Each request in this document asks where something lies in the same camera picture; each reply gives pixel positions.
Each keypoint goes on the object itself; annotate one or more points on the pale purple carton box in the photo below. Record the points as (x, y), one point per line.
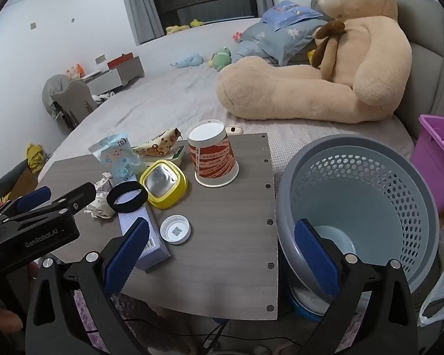
(157, 246)

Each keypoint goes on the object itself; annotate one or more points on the orange packet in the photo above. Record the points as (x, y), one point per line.
(75, 72)

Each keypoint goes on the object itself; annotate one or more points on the white and dark clothes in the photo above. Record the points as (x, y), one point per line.
(103, 95)

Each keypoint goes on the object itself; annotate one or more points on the white tissue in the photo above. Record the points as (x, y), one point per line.
(101, 192)

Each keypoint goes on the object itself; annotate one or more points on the wall socket plate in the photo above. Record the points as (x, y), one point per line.
(100, 58)

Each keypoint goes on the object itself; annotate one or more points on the white papers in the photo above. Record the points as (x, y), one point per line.
(90, 75)

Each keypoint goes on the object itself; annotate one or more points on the purple plastic bin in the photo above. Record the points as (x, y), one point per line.
(436, 155)

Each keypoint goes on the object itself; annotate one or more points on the pink flower toy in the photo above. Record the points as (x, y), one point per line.
(237, 36)

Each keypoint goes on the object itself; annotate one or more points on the yellow plush toy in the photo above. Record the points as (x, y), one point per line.
(177, 29)
(196, 23)

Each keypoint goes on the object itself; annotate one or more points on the beige earbud case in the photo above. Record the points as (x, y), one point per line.
(234, 130)

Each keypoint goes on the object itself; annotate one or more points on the white bottle cap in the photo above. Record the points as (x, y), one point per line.
(175, 229)

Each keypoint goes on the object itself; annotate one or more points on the yellow square lid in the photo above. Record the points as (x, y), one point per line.
(162, 182)

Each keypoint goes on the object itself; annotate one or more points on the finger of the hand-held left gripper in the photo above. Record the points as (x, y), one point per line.
(77, 194)
(33, 196)

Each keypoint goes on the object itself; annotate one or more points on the blue printed pillow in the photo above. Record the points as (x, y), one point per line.
(292, 13)

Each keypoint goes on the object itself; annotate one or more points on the large beige teddy bear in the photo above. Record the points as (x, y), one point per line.
(373, 63)

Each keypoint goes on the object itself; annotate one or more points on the green and white carton box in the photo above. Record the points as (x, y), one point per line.
(177, 155)

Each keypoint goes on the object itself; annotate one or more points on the light blue snack packet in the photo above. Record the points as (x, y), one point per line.
(114, 155)

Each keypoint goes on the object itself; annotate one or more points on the grey garment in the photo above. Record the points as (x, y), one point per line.
(53, 88)

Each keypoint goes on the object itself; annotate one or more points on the grey chair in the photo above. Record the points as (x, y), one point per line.
(77, 96)

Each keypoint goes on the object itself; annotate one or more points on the green frog plush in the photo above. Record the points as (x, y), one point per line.
(220, 58)

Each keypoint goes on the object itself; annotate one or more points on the light blue elephant plush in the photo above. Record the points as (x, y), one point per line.
(188, 60)

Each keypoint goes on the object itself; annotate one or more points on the grey perforated plastic basket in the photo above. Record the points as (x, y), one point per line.
(355, 192)

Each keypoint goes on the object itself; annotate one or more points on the grey and white cabinet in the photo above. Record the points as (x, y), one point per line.
(125, 72)

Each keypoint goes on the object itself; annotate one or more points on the yellow cloth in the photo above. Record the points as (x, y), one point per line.
(35, 157)

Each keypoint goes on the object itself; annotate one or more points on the blue grey pillows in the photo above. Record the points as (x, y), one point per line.
(273, 40)

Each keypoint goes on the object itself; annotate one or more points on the red box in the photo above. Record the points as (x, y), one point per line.
(120, 61)

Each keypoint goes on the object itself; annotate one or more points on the yellow plastic toy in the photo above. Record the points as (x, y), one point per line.
(311, 58)

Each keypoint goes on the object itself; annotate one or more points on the bed with grey sheet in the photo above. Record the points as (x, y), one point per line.
(170, 92)

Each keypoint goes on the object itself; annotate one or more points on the person's left hand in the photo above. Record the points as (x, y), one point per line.
(0, 318)

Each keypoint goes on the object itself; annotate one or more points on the bear print paper wrapper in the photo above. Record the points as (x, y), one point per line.
(159, 144)

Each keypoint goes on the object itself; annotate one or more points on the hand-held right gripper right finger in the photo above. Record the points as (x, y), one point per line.
(314, 255)

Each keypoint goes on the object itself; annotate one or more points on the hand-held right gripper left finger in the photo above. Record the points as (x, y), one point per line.
(127, 255)

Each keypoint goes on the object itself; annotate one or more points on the red and white paper cup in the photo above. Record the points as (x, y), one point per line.
(214, 155)

